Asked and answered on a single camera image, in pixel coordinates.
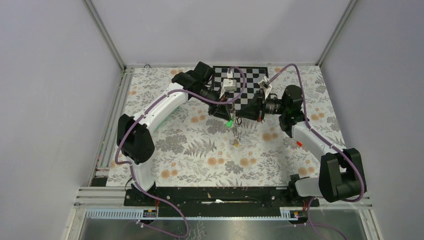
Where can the black white chessboard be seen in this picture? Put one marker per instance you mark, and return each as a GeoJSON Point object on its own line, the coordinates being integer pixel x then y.
{"type": "Point", "coordinates": [253, 76]}

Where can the mint green cylinder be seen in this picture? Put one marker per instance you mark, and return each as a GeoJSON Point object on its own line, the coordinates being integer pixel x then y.
{"type": "Point", "coordinates": [165, 118]}

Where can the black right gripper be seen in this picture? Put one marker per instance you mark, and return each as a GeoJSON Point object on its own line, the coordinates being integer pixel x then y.
{"type": "Point", "coordinates": [250, 111]}

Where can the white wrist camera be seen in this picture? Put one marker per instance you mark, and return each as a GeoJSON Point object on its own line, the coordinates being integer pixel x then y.
{"type": "Point", "coordinates": [228, 84]}
{"type": "Point", "coordinates": [266, 86]}

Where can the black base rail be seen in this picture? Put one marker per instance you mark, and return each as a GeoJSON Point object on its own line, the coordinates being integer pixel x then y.
{"type": "Point", "coordinates": [216, 202]}

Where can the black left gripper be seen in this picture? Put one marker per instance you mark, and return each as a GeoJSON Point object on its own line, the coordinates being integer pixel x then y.
{"type": "Point", "coordinates": [220, 110]}

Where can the floral table mat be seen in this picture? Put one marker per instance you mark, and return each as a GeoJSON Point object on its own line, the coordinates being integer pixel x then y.
{"type": "Point", "coordinates": [195, 149]}

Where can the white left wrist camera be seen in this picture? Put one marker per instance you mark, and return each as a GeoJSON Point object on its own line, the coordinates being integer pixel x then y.
{"type": "Point", "coordinates": [228, 84]}

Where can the green tag key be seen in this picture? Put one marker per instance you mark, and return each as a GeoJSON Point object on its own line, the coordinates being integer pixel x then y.
{"type": "Point", "coordinates": [229, 124]}

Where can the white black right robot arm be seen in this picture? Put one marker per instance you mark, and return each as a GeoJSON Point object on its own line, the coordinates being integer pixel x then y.
{"type": "Point", "coordinates": [341, 174]}

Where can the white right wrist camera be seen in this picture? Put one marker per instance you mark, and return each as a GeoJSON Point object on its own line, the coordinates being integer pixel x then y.
{"type": "Point", "coordinates": [266, 86]}

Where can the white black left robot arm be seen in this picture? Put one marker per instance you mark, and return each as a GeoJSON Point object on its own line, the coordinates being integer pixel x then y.
{"type": "Point", "coordinates": [134, 133]}

